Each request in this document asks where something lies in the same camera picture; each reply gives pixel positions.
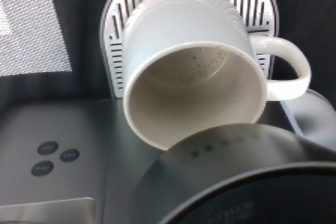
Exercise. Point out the grey pod coffee machine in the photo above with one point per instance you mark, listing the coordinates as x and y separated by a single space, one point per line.
78 171

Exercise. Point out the white ceramic mug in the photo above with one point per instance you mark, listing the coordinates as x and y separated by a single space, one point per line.
199 73

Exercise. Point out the grey woven placemat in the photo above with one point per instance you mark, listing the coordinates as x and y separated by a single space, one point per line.
31 43

